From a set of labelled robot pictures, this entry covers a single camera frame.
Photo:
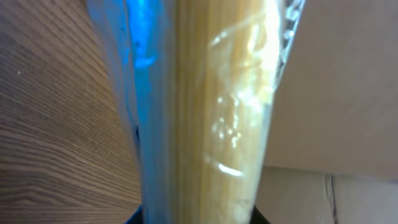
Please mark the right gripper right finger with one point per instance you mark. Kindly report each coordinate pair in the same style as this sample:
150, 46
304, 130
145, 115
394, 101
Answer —
257, 217

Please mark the orange spaghetti packet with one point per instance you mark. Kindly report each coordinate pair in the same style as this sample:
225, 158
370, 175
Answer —
194, 82

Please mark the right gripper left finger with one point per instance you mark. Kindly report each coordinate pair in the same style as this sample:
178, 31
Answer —
137, 217

